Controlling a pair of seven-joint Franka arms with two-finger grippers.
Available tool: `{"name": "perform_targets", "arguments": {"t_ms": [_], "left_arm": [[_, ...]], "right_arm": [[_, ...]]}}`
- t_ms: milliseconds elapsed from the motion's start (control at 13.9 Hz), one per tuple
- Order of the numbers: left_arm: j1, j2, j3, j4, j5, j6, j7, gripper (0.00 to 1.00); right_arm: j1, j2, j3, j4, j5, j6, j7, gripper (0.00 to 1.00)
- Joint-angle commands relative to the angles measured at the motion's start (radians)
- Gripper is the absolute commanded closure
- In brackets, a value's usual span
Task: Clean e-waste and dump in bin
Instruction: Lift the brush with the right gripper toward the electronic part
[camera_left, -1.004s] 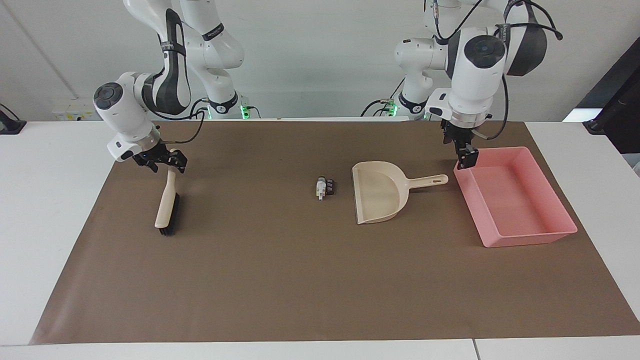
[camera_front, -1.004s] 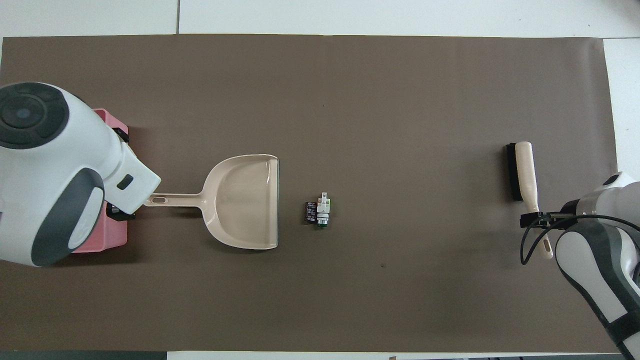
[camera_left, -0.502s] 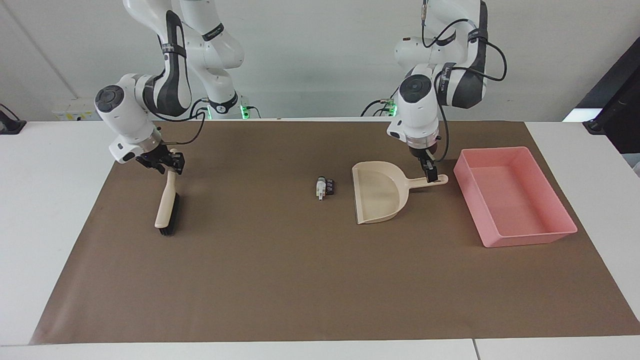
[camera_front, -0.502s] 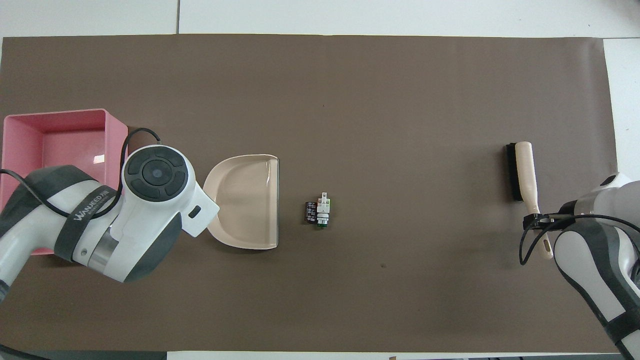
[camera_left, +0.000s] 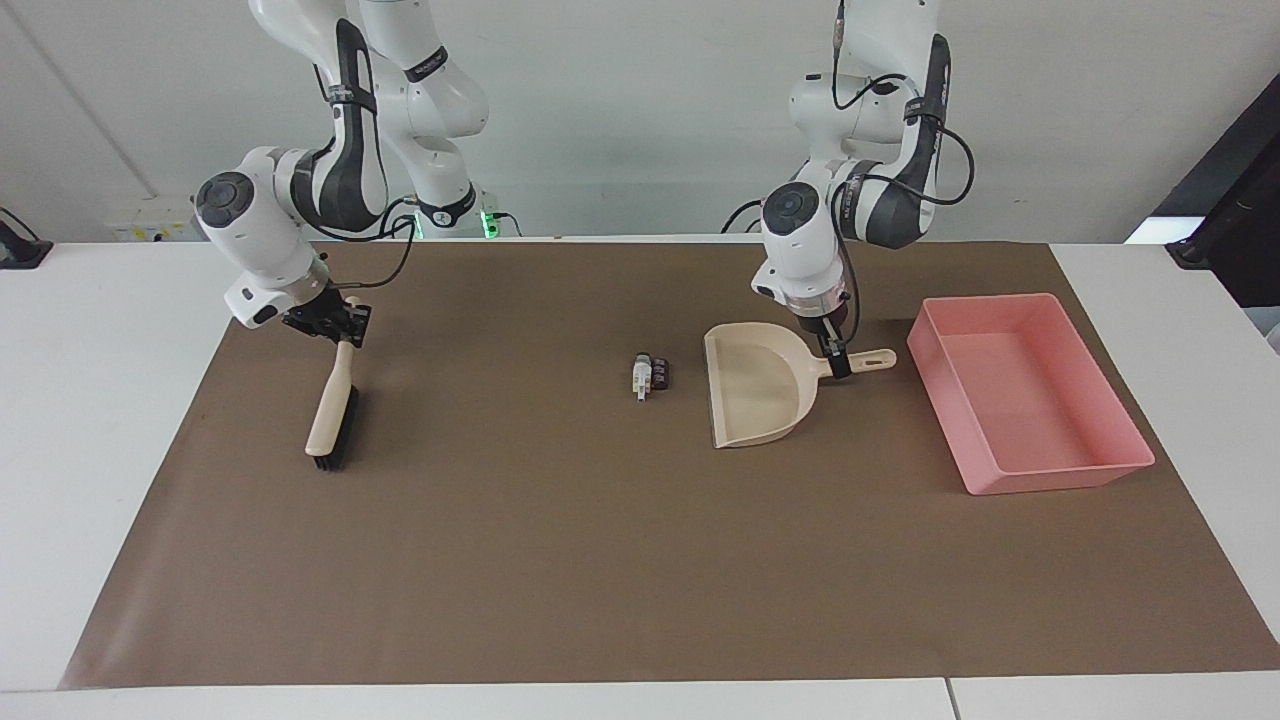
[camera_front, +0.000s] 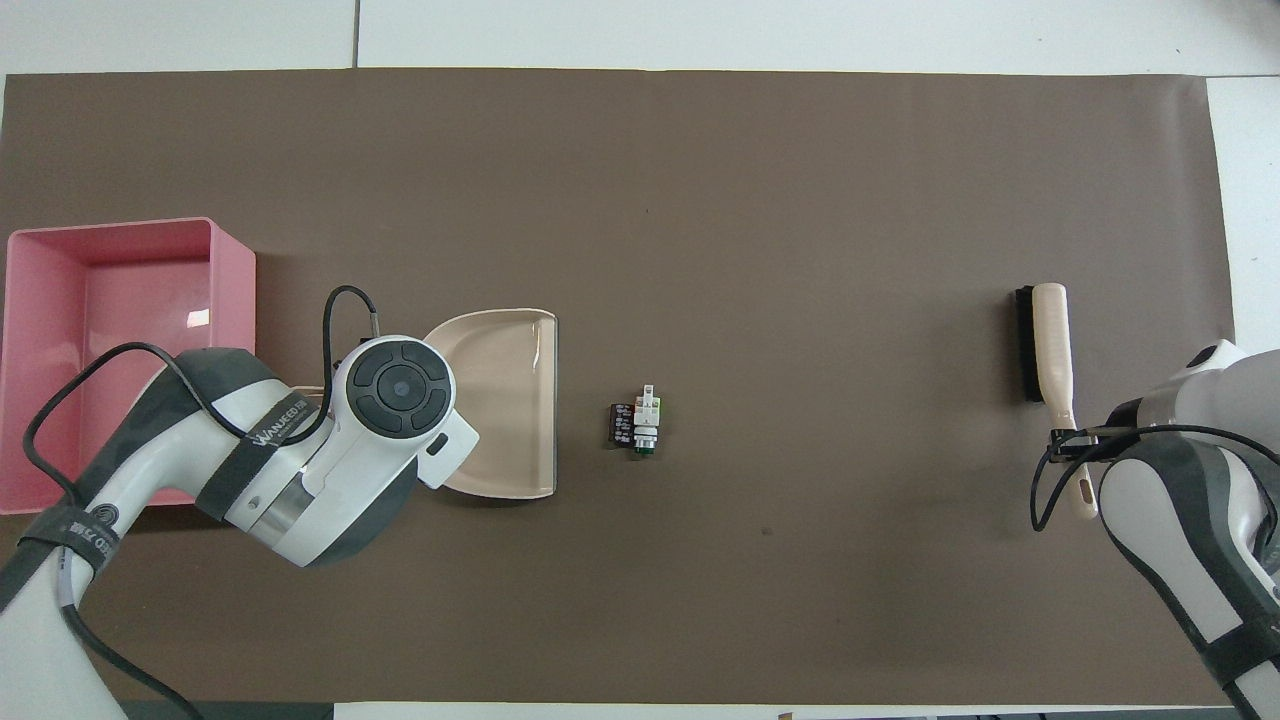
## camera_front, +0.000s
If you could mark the beige plastic dustpan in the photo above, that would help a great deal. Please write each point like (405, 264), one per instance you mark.
(510, 400)

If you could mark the beige brush with black bristles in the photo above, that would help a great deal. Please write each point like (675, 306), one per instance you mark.
(1053, 340)

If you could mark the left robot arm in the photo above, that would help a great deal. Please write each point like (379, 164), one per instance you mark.
(300, 480)

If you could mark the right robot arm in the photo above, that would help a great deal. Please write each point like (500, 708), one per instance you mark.
(1180, 520)

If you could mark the pink plastic bin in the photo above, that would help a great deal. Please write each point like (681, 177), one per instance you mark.
(120, 290)

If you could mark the small black electronic component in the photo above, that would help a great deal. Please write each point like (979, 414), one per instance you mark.
(620, 426)

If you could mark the white and green switch component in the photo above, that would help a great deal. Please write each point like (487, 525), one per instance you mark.
(648, 420)

